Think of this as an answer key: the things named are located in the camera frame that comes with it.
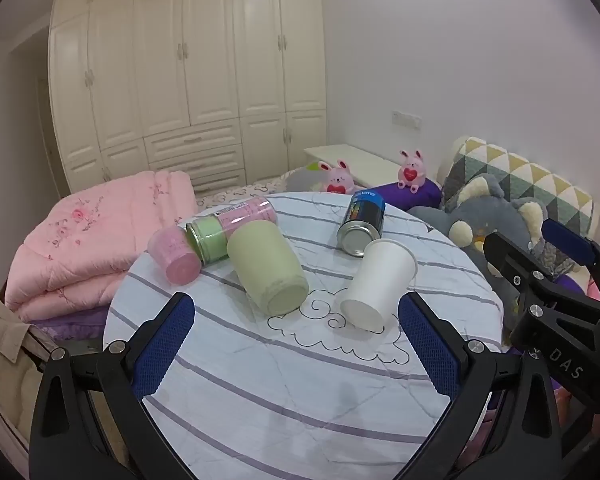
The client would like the beige jacket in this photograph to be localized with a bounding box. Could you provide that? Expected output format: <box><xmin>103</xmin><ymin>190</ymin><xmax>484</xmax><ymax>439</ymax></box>
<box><xmin>0</xmin><ymin>282</ymin><xmax>66</xmax><ymax>441</ymax></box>

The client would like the triangle pattern cushion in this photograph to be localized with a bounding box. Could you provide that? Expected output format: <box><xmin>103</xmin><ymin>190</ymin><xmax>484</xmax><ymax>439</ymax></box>
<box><xmin>440</xmin><ymin>136</ymin><xmax>600</xmax><ymax>241</ymax></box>

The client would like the pink folded quilt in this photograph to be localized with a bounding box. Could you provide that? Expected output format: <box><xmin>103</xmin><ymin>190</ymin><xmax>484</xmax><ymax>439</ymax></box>
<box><xmin>4</xmin><ymin>170</ymin><xmax>199</xmax><ymax>323</ymax></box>

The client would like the grey plush elephant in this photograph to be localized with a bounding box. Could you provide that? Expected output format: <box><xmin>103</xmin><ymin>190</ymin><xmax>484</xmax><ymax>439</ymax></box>
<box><xmin>407</xmin><ymin>174</ymin><xmax>548</xmax><ymax>311</ymax></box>

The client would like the white nightstand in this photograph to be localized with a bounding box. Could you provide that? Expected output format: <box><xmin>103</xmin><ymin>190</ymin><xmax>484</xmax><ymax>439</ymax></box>
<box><xmin>304</xmin><ymin>144</ymin><xmax>406</xmax><ymax>188</ymax></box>

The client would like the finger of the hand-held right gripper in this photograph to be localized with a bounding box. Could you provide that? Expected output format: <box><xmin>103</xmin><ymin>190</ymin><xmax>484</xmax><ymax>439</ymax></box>
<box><xmin>541</xmin><ymin>217</ymin><xmax>600</xmax><ymax>306</ymax></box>
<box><xmin>482</xmin><ymin>231</ymin><xmax>600</xmax><ymax>322</ymax></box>

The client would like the pink cup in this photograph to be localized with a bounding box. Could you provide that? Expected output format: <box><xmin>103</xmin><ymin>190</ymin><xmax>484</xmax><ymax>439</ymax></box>
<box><xmin>147</xmin><ymin>226</ymin><xmax>202</xmax><ymax>285</ymax></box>

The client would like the green and pink can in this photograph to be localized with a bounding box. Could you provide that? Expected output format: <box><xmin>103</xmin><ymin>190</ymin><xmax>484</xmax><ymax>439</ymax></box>
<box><xmin>185</xmin><ymin>197</ymin><xmax>278</xmax><ymax>266</ymax></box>

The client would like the blue metal can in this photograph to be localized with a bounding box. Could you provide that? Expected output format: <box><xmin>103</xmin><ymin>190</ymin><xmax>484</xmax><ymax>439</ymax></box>
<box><xmin>336</xmin><ymin>189</ymin><xmax>386</xmax><ymax>259</ymax></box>

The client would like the pink bunny plush toy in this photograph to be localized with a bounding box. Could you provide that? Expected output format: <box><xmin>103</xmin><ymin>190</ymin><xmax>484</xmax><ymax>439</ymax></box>
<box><xmin>396</xmin><ymin>149</ymin><xmax>428</xmax><ymax>194</ymax></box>
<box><xmin>317</xmin><ymin>159</ymin><xmax>359</xmax><ymax>196</ymax></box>

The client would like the grey pillow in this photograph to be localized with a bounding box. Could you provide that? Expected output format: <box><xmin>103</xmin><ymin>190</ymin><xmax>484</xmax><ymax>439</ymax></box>
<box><xmin>285</xmin><ymin>162</ymin><xmax>331</xmax><ymax>193</ymax></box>

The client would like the white cup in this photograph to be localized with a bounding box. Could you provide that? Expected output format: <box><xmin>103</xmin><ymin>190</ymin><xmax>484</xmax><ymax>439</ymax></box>
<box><xmin>339</xmin><ymin>238</ymin><xmax>419</xmax><ymax>332</ymax></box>

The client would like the patterned bed sheet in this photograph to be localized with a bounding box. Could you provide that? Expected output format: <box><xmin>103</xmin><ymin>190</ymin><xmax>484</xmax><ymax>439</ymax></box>
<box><xmin>195</xmin><ymin>170</ymin><xmax>301</xmax><ymax>211</ymax></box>

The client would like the cream wardrobe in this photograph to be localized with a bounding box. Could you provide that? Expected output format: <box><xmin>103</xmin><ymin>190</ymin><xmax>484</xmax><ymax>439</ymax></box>
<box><xmin>47</xmin><ymin>0</ymin><xmax>328</xmax><ymax>196</ymax></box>

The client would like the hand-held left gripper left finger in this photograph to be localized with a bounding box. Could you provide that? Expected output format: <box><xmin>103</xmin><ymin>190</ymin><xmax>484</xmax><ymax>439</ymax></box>
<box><xmin>28</xmin><ymin>291</ymin><xmax>198</xmax><ymax>480</ymax></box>

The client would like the purple pillow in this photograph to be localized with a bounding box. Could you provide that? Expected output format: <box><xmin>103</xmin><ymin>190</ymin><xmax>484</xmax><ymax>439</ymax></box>
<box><xmin>367</xmin><ymin>177</ymin><xmax>442</xmax><ymax>212</ymax></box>

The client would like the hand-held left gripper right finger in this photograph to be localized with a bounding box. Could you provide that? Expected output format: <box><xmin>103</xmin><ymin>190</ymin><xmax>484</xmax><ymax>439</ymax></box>
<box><xmin>395</xmin><ymin>291</ymin><xmax>566</xmax><ymax>480</ymax></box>

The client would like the green cup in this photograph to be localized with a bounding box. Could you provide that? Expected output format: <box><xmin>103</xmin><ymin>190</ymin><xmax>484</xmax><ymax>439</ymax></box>
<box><xmin>227</xmin><ymin>221</ymin><xmax>310</xmax><ymax>317</ymax></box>

